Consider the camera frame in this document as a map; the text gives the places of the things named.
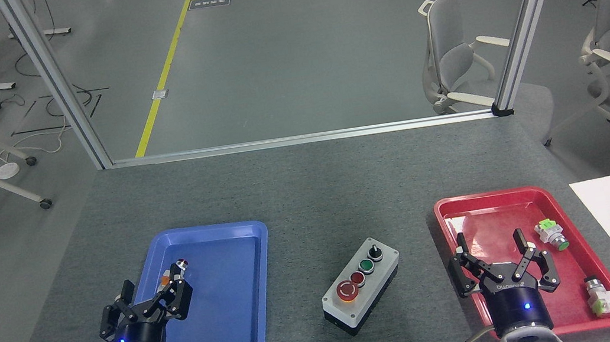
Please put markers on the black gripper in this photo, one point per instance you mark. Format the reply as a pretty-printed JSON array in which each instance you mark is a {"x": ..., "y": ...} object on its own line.
[
  {"x": 518, "y": 308},
  {"x": 138, "y": 340}
]

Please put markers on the blue plastic tray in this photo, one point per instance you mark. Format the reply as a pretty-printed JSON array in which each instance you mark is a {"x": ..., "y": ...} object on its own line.
[{"x": 228, "y": 301}]

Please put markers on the grey control box with buttons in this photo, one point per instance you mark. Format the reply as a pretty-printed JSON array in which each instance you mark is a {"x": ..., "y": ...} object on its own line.
[{"x": 360, "y": 288}]

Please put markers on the red push button orange block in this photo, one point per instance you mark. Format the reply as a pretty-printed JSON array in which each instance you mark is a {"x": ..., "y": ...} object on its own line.
[{"x": 173, "y": 270}]

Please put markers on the silver push button green block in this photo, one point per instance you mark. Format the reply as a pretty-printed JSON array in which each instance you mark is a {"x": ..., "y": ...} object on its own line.
[{"x": 601, "y": 296}]

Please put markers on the red plastic tray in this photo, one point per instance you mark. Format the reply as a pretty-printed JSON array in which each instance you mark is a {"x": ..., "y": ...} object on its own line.
[{"x": 570, "y": 271}]

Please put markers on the white round floor device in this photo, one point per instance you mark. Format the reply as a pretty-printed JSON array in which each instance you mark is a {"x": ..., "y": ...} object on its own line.
[{"x": 7, "y": 170}]

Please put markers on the silver floor socket plate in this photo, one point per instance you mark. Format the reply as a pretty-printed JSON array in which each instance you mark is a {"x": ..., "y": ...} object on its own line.
[{"x": 160, "y": 94}]

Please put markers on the dark floor label sign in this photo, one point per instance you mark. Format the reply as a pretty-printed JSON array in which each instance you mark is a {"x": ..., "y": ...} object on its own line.
[{"x": 209, "y": 2}]

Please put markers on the green push button switch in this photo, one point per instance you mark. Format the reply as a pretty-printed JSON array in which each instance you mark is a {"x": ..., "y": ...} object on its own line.
[{"x": 551, "y": 235}]

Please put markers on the silver aluminium post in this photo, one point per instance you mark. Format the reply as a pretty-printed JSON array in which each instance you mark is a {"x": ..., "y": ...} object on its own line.
[
  {"x": 53, "y": 81},
  {"x": 528, "y": 14}
]

